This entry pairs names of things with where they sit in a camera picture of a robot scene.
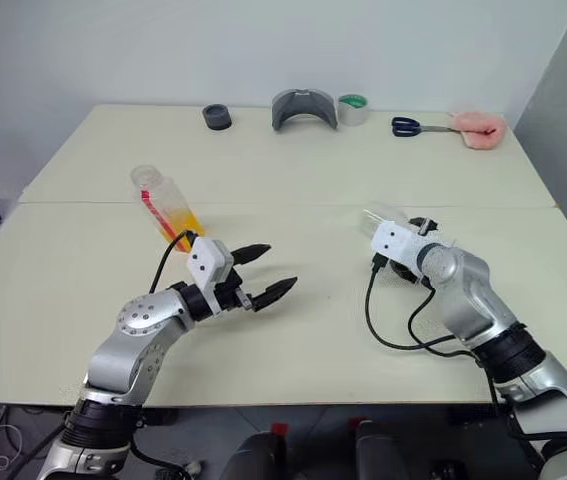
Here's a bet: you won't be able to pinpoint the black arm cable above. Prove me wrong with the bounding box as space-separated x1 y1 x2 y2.
148 229 199 295
365 253 482 359

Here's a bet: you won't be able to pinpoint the pink fluffy cloth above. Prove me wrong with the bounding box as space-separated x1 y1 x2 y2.
446 111 508 150

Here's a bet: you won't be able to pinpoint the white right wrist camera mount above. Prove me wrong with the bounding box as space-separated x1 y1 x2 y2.
369 221 429 279

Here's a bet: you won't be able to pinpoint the black handled scissors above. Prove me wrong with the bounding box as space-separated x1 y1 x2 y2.
391 115 459 137

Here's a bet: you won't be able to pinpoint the tape roll with green core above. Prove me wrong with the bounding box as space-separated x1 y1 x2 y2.
337 93 369 127

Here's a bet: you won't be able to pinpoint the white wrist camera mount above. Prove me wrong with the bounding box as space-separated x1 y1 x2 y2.
185 237 234 316
369 221 429 279

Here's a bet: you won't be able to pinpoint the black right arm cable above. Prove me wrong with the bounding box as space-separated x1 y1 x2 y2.
365 253 482 359

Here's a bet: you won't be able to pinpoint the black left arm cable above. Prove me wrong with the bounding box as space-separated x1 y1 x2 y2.
148 229 199 295

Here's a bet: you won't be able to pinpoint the grey curved pad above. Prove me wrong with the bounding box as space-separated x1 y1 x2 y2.
270 88 340 135

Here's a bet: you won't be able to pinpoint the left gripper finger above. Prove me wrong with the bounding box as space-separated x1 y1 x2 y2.
232 243 272 267
254 275 299 314

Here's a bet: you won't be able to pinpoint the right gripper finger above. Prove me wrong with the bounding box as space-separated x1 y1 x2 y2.
408 215 439 236

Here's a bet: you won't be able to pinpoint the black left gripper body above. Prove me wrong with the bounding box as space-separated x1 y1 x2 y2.
214 269 257 315

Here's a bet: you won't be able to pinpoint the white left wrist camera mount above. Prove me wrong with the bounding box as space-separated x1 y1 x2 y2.
185 237 234 316

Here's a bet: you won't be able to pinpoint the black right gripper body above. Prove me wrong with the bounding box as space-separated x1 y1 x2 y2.
391 263 417 287

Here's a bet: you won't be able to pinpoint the bottle with orange liquid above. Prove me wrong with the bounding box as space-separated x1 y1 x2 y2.
130 164 207 256

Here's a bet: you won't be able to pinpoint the dark rounded shape red cap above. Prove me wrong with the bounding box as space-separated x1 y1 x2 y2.
222 422 294 480
350 418 424 480

